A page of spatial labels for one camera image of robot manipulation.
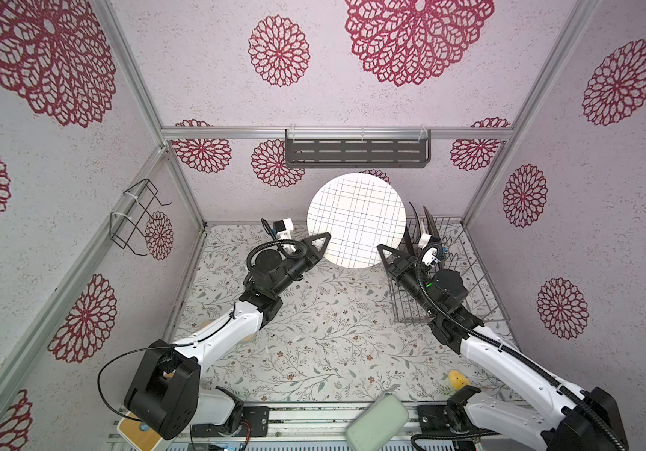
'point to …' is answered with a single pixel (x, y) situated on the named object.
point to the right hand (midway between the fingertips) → (379, 243)
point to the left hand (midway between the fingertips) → (329, 238)
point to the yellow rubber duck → (457, 381)
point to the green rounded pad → (381, 420)
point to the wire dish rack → (461, 255)
